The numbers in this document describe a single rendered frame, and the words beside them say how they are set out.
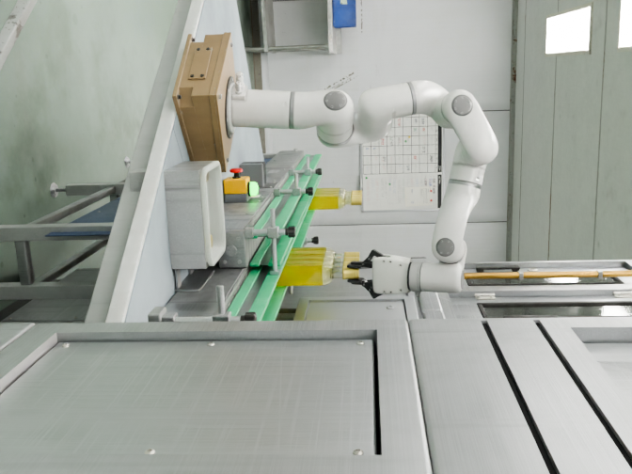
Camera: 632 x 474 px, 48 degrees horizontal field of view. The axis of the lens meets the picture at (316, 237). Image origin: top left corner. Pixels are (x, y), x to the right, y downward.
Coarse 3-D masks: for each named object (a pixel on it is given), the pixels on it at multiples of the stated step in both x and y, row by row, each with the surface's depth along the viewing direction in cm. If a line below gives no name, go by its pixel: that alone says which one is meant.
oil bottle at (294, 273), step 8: (288, 264) 190; (296, 264) 190; (304, 264) 190; (312, 264) 190; (320, 264) 189; (328, 264) 190; (288, 272) 189; (296, 272) 189; (304, 272) 189; (312, 272) 189; (320, 272) 189; (328, 272) 189; (280, 280) 190; (288, 280) 190; (296, 280) 190; (304, 280) 189; (312, 280) 189; (320, 280) 189; (328, 280) 189
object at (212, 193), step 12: (204, 168) 155; (216, 168) 169; (204, 180) 153; (216, 180) 170; (204, 192) 154; (216, 192) 170; (204, 204) 154; (216, 204) 171; (204, 216) 155; (216, 216) 172; (204, 228) 157; (216, 228) 172; (204, 240) 157; (216, 240) 173; (216, 252) 167
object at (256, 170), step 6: (246, 162) 246; (252, 162) 246; (258, 162) 245; (264, 162) 246; (246, 168) 240; (252, 168) 240; (258, 168) 240; (264, 168) 245; (240, 174) 241; (246, 174) 241; (252, 174) 241; (258, 174) 241; (264, 174) 245; (252, 180) 241; (258, 180) 241; (264, 180) 245
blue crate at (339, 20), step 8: (336, 0) 672; (344, 0) 671; (352, 0) 670; (336, 8) 674; (344, 8) 672; (352, 8) 673; (336, 16) 676; (344, 16) 675; (352, 16) 674; (336, 24) 677; (344, 24) 677; (352, 24) 677
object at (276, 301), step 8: (312, 216) 285; (304, 224) 270; (304, 232) 256; (296, 240) 245; (304, 240) 247; (280, 288) 191; (272, 296) 184; (280, 296) 184; (272, 304) 178; (280, 304) 179; (264, 312) 172; (272, 312) 172; (264, 320) 167; (272, 320) 167
